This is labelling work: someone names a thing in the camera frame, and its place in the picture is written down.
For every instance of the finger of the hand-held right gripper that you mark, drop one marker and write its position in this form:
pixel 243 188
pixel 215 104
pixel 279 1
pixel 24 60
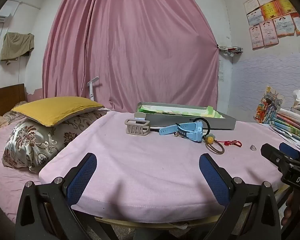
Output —
pixel 291 152
pixel 272 153

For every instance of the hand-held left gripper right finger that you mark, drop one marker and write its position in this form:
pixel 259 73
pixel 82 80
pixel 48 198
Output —
pixel 213 177

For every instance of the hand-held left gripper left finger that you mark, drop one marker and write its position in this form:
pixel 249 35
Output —
pixel 81 177

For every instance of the blue wrist watch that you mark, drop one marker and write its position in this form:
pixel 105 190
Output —
pixel 190 130

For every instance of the grey shallow box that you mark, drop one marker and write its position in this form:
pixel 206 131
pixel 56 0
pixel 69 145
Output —
pixel 190 123

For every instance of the person's right hand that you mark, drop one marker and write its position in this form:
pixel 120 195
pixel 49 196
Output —
pixel 286 212

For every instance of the stack of books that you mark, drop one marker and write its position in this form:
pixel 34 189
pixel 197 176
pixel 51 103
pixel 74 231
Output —
pixel 287 125

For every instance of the colourful cartoon bag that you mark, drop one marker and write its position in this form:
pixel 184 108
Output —
pixel 267 105

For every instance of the floral satin pillow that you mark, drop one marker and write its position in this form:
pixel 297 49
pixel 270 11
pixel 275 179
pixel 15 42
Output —
pixel 37 140

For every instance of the pink blanket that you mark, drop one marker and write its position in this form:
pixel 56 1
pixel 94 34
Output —
pixel 152 170

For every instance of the yellow pillow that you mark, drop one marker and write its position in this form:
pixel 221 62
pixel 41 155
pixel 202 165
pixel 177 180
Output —
pixel 57 108

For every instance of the pink bed sheet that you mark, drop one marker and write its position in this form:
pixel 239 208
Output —
pixel 7 177

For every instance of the green printed cloth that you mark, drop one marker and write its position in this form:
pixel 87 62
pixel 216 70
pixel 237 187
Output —
pixel 180 111

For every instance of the beige hair claw clip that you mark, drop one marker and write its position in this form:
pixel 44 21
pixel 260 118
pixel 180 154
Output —
pixel 137 128

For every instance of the white folding lamp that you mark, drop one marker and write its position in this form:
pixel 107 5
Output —
pixel 91 90

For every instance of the beige floral quilt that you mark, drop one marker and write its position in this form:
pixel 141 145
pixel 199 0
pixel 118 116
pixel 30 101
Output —
pixel 0 122

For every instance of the wooden headboard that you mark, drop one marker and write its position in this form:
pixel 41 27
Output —
pixel 6 97

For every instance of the pink curtain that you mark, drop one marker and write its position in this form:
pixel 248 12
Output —
pixel 130 42

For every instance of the green hanging garment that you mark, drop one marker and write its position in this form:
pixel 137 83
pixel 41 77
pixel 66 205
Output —
pixel 16 45

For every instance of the white air conditioner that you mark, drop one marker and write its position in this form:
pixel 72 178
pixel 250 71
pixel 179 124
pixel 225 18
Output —
pixel 1 19

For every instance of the wall calendar paper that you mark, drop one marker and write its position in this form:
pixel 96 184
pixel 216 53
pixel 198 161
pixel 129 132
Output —
pixel 221 71

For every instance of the group of wall certificates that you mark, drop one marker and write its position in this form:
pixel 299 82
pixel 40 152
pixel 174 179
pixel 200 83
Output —
pixel 275 17

